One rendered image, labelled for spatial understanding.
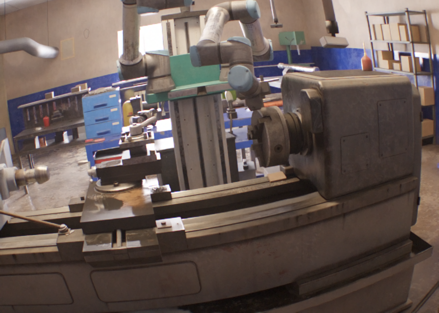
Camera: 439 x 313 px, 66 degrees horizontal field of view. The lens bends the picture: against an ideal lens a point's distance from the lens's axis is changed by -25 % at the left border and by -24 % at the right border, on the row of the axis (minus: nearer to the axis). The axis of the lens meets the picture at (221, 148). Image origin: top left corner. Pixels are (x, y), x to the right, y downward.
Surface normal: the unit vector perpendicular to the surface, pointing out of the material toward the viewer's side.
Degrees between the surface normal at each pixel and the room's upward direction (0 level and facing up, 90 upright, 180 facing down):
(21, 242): 0
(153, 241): 0
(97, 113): 90
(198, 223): 0
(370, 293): 90
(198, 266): 90
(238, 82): 76
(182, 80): 90
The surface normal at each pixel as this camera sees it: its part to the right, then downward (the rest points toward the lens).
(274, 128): 0.14, -0.24
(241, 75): -0.29, 0.01
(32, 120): 0.21, 0.21
